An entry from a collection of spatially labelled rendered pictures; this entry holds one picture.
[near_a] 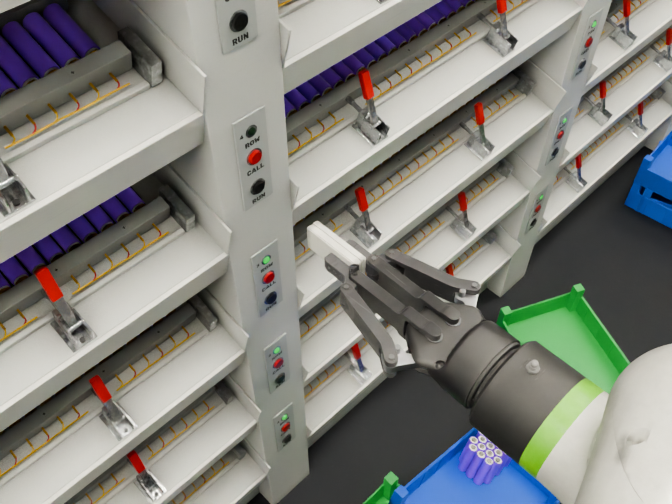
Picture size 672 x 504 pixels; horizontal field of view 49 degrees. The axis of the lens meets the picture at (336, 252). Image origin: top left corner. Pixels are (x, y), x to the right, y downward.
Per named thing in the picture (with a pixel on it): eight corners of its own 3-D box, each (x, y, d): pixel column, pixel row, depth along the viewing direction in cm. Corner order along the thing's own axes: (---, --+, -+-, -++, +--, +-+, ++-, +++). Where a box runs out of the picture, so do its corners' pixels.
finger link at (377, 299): (441, 353, 69) (431, 362, 68) (353, 286, 74) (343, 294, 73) (446, 329, 66) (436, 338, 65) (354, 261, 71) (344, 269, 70)
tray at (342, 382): (504, 265, 164) (529, 235, 152) (303, 445, 137) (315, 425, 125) (439, 203, 169) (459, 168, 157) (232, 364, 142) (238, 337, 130)
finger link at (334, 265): (367, 290, 72) (345, 307, 71) (331, 261, 74) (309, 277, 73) (368, 280, 71) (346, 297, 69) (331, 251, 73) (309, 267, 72)
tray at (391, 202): (543, 126, 133) (579, 74, 121) (294, 322, 106) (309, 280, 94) (462, 54, 138) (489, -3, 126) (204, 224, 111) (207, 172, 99)
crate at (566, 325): (649, 415, 153) (662, 396, 147) (564, 446, 148) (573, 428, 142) (572, 303, 171) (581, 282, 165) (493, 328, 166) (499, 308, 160)
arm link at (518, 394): (602, 353, 60) (534, 425, 56) (567, 423, 69) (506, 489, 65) (540, 310, 63) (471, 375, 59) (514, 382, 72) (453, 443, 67)
